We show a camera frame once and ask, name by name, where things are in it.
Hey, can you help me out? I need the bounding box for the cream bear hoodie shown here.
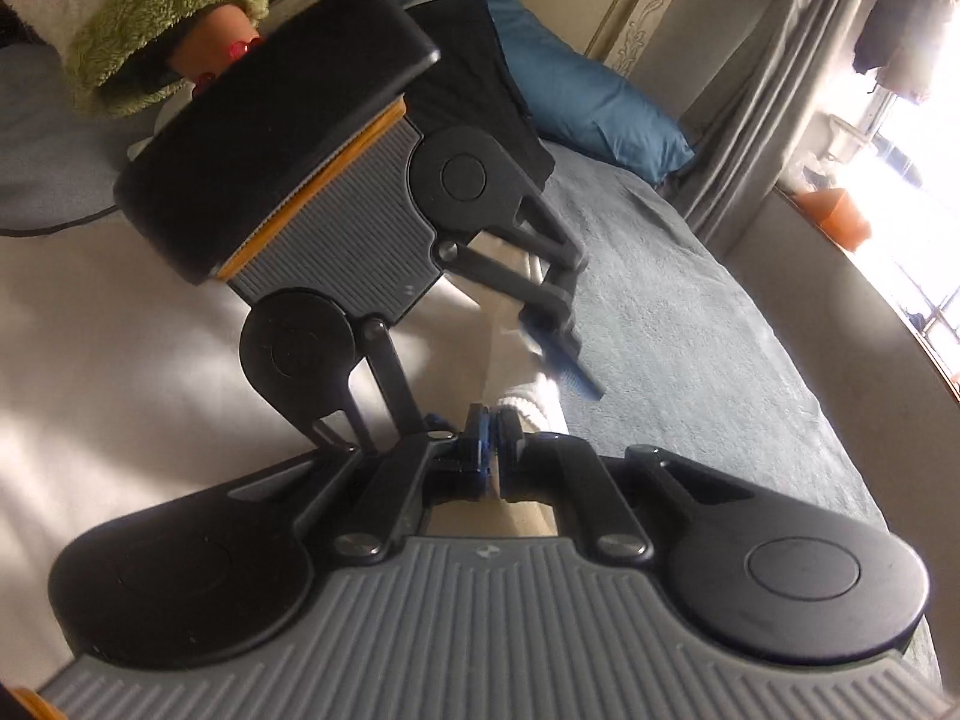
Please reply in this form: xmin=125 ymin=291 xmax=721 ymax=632
xmin=0 ymin=202 xmax=576 ymax=691

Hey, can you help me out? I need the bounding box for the person left hand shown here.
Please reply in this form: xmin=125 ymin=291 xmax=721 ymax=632
xmin=167 ymin=4 xmax=260 ymax=89

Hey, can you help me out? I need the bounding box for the grey fleece bed blanket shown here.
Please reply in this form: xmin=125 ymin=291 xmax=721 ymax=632
xmin=0 ymin=35 xmax=944 ymax=685

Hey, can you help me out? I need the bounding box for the black folded garment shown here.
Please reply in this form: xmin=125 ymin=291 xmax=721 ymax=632
xmin=405 ymin=0 xmax=555 ymax=188

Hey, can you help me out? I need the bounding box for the blue pillow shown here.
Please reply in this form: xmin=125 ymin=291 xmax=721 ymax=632
xmin=487 ymin=0 xmax=693 ymax=185

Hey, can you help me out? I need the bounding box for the white green fluffy sleeve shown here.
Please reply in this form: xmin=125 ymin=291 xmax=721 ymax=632
xmin=2 ymin=0 xmax=268 ymax=117

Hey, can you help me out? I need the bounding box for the grey curtain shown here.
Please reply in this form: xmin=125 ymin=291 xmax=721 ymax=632
xmin=670 ymin=0 xmax=862 ymax=257

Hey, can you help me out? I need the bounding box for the orange bag on sill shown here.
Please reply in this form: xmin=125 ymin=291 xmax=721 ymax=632
xmin=794 ymin=187 xmax=872 ymax=252

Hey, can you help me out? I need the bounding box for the dark hanging garment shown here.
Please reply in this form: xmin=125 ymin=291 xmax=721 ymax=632
xmin=853 ymin=0 xmax=958 ymax=104

